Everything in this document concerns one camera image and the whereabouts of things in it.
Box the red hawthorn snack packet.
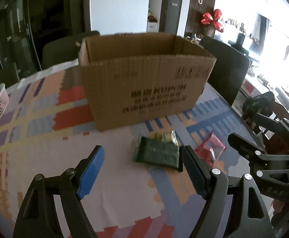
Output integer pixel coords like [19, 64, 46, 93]
[194, 132, 226, 168]

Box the dark green snack packet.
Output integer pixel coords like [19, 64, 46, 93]
[132, 134, 183, 172]

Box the small light green snack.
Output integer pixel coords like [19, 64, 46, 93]
[154, 130, 178, 146]

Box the black chair right side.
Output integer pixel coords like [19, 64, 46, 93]
[200, 36, 250, 105]

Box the colourful patterned tablecloth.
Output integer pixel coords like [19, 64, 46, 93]
[0, 66, 254, 237]

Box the red bow decoration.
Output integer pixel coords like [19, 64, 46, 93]
[201, 9, 224, 33]

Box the brown cardboard box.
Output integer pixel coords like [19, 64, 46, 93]
[78, 33, 216, 131]

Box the dark chair behind table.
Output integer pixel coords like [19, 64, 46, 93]
[42, 31, 100, 69]

